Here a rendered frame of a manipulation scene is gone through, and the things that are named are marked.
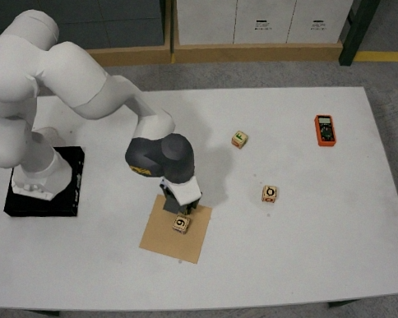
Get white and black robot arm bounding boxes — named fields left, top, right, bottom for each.
left=0, top=10, right=201, bottom=214

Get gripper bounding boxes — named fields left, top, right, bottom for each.
left=160, top=179, right=200, bottom=214

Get tan square mat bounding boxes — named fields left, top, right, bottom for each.
left=139, top=194, right=212, bottom=264

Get orange digital multimeter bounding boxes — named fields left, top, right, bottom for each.
left=314, top=115, right=336, bottom=147

